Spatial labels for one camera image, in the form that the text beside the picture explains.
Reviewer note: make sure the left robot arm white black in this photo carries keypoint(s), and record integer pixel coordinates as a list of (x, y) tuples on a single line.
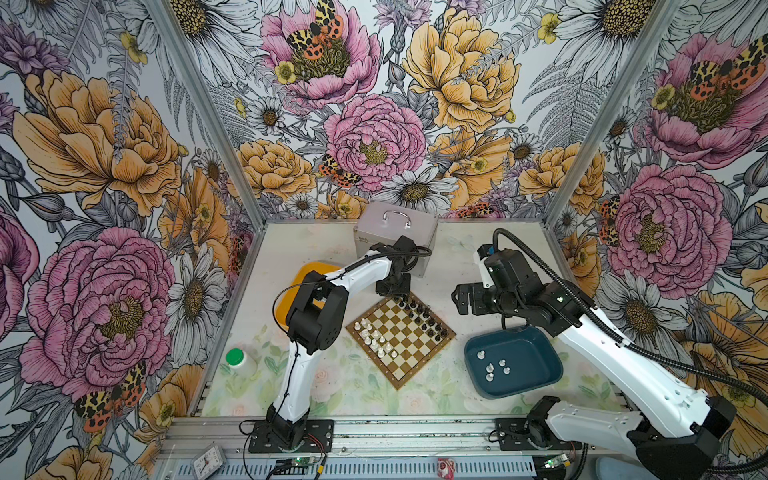
[(314, 321)]

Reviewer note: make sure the yellow plastic tray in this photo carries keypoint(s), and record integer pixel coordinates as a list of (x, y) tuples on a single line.
[(287, 298)]

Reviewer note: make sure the small red white object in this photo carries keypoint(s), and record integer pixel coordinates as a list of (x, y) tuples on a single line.
[(446, 468)]

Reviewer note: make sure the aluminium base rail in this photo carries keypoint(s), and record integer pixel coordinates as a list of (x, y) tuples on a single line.
[(353, 436)]

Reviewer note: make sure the teal plastic tray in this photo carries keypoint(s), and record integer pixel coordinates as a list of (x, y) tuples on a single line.
[(532, 362)]

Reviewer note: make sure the white bottle green cap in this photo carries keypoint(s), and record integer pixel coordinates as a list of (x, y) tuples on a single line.
[(240, 363)]

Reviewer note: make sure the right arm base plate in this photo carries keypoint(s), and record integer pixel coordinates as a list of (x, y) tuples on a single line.
[(516, 435)]

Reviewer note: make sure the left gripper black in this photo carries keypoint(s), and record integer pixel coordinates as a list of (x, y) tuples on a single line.
[(404, 289)]

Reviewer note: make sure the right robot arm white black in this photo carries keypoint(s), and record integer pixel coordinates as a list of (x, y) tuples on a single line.
[(674, 431)]

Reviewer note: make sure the silver aluminium case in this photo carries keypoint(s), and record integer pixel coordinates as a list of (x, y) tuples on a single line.
[(385, 223)]

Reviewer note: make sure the wooden chess board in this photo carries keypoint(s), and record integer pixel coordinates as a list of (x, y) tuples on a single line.
[(400, 335)]

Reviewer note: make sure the small white clock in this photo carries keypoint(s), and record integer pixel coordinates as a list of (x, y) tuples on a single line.
[(208, 463)]

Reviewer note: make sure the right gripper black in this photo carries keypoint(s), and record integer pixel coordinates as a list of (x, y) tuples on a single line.
[(477, 289)]

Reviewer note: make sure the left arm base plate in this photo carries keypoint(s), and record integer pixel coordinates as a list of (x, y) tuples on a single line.
[(311, 436)]

